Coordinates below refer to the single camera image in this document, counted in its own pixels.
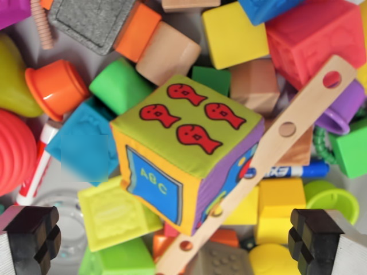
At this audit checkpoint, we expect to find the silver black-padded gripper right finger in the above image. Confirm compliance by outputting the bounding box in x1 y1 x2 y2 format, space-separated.
288 208 367 275

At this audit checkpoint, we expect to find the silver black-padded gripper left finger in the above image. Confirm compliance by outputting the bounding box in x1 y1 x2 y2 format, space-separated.
0 205 62 275

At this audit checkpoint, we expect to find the fabric cube with red fish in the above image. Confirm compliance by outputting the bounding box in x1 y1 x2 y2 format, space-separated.
110 74 264 236

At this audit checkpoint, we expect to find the lime green cup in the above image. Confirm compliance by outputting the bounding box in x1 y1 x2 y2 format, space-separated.
303 180 361 226

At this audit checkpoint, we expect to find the yellow rounded toy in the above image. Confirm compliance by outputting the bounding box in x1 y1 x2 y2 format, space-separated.
248 243 300 275

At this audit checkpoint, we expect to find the blue Expo marker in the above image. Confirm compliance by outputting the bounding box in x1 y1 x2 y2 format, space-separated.
243 160 330 180

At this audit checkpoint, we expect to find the yellow flat wooden block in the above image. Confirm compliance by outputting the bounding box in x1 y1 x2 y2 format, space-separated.
213 184 260 226

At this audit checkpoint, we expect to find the lime-yellow soft block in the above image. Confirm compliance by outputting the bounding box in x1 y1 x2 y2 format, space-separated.
77 176 164 253

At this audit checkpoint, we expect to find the red ribbed rubber dome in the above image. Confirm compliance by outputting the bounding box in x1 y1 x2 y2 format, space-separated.
0 110 38 197

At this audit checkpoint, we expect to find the green soft block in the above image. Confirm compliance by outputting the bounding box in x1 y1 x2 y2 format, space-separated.
79 237 155 275

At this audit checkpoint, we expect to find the small orange toy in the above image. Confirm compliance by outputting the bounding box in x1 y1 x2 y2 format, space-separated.
210 228 240 249

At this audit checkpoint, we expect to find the wood-grain block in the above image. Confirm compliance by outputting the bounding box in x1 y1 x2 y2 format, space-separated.
274 124 314 167

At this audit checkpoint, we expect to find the red Expo marker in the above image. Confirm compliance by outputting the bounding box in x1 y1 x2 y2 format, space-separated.
15 120 60 206

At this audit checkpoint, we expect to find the grey block with dots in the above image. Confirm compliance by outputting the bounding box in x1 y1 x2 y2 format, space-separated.
183 240 255 275

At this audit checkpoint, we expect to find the teal-blue embossed soft block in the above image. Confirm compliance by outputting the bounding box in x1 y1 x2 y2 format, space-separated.
45 101 120 184

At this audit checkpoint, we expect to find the small orange block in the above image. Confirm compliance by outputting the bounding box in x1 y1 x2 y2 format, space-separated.
151 233 175 264

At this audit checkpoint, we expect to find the purple plastic cup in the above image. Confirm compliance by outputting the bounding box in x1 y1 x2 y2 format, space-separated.
315 80 367 135

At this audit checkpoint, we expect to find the small red block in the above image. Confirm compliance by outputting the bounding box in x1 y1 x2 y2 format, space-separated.
163 222 180 238

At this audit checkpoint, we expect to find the wooden strip with holes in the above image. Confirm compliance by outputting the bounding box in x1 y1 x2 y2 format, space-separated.
154 54 356 275

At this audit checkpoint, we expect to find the orange plastic cup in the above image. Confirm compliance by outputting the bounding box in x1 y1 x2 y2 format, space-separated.
25 59 90 121

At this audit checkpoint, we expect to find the olive green toy pear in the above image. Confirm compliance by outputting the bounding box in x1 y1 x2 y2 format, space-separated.
0 34 44 118

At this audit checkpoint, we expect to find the brown wooden block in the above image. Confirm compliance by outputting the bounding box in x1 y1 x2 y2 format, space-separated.
229 58 280 115

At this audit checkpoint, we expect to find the green plastic cup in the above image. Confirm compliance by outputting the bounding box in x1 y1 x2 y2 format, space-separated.
89 58 154 115

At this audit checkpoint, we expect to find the dark green wooden cube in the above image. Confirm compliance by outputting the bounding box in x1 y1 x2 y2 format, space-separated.
191 66 232 97

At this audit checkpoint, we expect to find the red embossed soft block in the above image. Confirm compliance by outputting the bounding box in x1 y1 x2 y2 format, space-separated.
265 0 367 91

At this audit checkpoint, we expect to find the wooden screw bolt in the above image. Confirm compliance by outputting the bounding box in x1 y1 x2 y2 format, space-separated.
30 0 54 50

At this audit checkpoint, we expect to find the yellow wooden cube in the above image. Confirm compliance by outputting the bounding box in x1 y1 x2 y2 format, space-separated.
202 1 270 70

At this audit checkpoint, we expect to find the grey whiteboard eraser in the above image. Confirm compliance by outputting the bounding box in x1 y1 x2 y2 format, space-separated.
48 0 137 56

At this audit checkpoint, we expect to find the wooden half-cylinder block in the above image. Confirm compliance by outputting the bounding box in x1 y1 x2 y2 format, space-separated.
136 21 201 87

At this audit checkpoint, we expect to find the orange flat wooden block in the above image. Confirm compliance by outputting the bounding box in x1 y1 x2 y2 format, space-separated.
114 2 163 62

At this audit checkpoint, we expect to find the blue embossed soft block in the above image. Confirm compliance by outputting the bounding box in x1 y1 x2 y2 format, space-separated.
237 0 304 26

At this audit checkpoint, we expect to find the wooden rectangular block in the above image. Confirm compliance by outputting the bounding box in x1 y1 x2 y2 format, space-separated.
162 0 221 14

